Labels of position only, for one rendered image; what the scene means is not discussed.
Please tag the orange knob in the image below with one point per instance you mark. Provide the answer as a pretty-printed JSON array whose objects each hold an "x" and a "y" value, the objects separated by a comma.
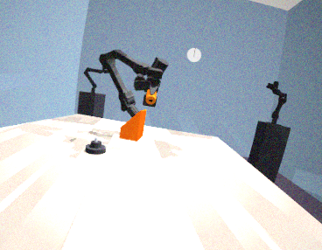
[{"x": 150, "y": 99}]

